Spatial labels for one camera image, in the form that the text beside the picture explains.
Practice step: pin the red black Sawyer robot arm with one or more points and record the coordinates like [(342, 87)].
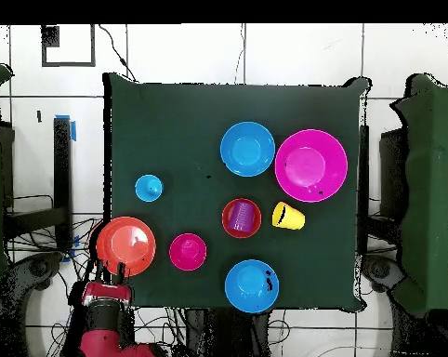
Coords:
[(101, 316)]

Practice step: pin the dark green tablecloth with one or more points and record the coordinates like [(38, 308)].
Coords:
[(172, 130)]

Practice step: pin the large pink plastic bowl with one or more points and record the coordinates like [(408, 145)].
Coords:
[(309, 165)]

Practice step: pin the blue plastic cup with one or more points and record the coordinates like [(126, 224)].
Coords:
[(147, 187)]

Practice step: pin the blue plastic bowl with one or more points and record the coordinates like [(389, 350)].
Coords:
[(246, 286), (247, 148)]

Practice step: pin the large orange plastic bowl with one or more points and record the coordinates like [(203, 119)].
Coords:
[(127, 241)]

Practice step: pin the black metal frame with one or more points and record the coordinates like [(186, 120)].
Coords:
[(393, 174), (62, 167)]

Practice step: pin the small red-orange plastic bowl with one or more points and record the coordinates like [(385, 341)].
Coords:
[(256, 227)]

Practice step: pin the blue tape strip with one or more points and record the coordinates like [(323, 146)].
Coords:
[(73, 132)]

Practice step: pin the small magenta plastic bowl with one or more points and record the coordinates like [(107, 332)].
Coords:
[(187, 253)]

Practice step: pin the purple ribbed plastic cup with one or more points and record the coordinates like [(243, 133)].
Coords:
[(242, 216)]

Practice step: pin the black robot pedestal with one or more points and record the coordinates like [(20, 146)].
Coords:
[(224, 334)]

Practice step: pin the yellow plastic cup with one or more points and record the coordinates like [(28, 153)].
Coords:
[(292, 219)]

